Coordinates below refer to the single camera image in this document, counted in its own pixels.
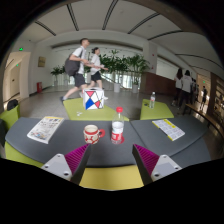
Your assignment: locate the yellowish wall plaque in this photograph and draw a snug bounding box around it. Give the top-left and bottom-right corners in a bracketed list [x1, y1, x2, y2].
[37, 56, 47, 68]

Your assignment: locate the white printed magazine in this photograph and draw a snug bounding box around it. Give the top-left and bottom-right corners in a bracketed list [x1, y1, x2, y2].
[26, 115, 65, 145]

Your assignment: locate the wooden bench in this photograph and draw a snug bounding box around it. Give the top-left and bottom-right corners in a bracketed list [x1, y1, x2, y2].
[184, 102, 224, 138]

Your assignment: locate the potted green plants group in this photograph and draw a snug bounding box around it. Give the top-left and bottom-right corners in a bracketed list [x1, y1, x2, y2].
[50, 49, 151, 94]

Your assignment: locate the red-capped clear water bottle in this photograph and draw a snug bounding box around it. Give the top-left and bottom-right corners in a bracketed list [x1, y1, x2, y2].
[110, 106, 125, 145]

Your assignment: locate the black bag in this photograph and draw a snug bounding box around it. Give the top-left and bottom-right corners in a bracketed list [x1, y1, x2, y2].
[6, 98, 20, 112]

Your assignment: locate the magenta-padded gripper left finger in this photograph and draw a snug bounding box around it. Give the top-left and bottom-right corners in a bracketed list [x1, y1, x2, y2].
[40, 143, 92, 186]

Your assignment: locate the wooden shelf unit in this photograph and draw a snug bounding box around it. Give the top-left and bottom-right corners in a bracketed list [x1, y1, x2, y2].
[208, 72, 224, 126]

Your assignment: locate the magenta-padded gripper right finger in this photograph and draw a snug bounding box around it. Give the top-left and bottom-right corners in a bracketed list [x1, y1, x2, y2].
[131, 143, 184, 186]

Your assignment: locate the yellow and white booklet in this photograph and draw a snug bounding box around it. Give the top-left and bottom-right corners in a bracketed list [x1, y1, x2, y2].
[151, 118, 186, 142]

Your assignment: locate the red blue white cube box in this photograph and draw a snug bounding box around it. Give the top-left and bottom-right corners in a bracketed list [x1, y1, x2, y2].
[82, 87, 105, 111]

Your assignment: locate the small lime green table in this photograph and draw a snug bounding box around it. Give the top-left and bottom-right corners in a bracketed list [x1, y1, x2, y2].
[139, 98, 175, 121]

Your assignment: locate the lime green seat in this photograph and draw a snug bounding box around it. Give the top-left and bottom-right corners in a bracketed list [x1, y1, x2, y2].
[0, 104, 21, 132]

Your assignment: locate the red and white mug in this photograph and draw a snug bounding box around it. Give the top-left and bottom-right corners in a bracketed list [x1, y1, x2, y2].
[83, 124, 106, 145]

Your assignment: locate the small clear water bottle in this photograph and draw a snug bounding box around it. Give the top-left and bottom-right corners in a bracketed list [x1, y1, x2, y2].
[148, 91, 157, 110]

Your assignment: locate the person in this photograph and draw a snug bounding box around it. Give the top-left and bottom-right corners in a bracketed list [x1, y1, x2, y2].
[200, 86, 208, 111]
[87, 46, 110, 100]
[171, 68, 184, 107]
[191, 78, 198, 104]
[59, 37, 93, 103]
[178, 69, 194, 110]

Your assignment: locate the large lime green table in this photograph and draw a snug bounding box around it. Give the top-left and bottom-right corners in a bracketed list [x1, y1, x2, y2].
[62, 97, 130, 122]

